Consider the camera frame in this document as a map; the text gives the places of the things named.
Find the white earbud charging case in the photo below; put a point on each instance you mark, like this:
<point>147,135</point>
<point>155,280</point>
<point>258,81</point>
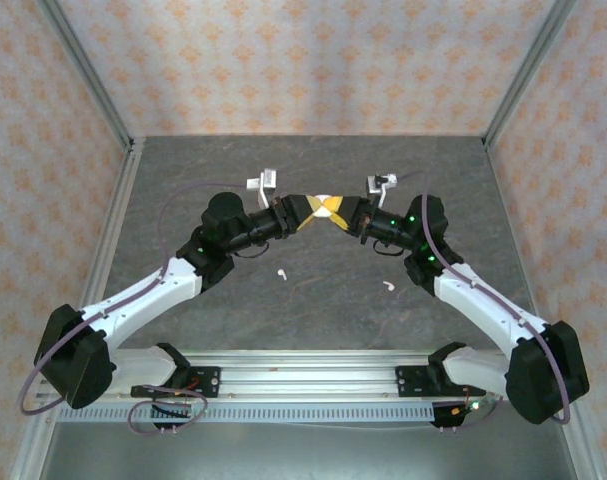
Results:
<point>324,201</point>

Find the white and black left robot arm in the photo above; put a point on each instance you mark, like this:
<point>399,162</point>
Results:
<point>148,295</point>

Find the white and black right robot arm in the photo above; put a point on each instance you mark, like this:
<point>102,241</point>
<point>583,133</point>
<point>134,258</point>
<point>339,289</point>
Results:
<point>483,305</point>

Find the aluminium table side rail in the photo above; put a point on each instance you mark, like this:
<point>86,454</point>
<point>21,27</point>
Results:
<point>118,220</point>

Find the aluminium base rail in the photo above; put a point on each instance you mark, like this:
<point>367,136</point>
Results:
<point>308,375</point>

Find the aluminium frame post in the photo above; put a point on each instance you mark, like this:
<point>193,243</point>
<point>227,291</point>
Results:
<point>83,70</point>
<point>528,70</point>

